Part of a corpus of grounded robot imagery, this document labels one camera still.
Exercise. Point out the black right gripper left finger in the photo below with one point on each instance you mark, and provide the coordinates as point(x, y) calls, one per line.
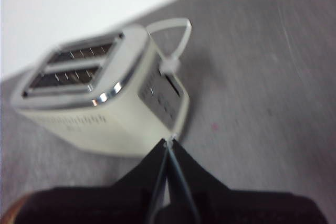
point(105, 205)

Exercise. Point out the cream two-slot toaster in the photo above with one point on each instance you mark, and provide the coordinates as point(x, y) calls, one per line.
point(115, 108)

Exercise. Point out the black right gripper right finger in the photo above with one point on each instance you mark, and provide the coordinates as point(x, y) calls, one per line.
point(236, 208)

